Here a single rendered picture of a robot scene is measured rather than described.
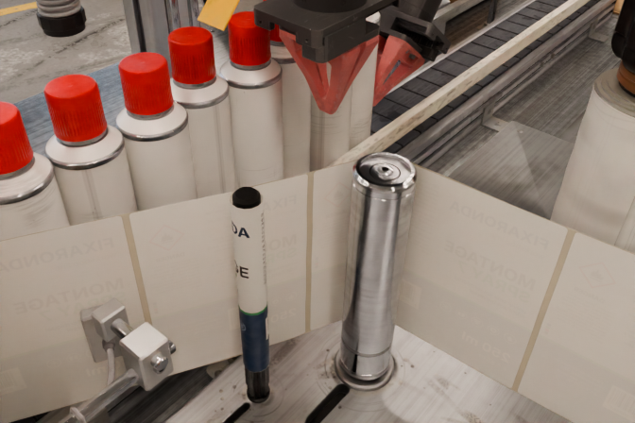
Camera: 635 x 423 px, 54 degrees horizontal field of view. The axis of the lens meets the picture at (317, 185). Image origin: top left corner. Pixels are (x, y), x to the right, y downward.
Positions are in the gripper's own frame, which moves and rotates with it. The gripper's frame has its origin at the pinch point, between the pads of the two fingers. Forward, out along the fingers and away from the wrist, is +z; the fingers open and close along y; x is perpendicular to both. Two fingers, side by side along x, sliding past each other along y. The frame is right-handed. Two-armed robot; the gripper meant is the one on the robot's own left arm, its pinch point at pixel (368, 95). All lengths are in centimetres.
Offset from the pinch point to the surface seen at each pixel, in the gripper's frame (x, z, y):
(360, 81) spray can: -6.5, -0.5, 2.2
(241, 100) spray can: -22.2, 6.0, 2.1
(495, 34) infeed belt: 32.5, -18.8, -2.6
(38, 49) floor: 112, 33, -233
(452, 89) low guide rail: 10.1, -5.4, 4.5
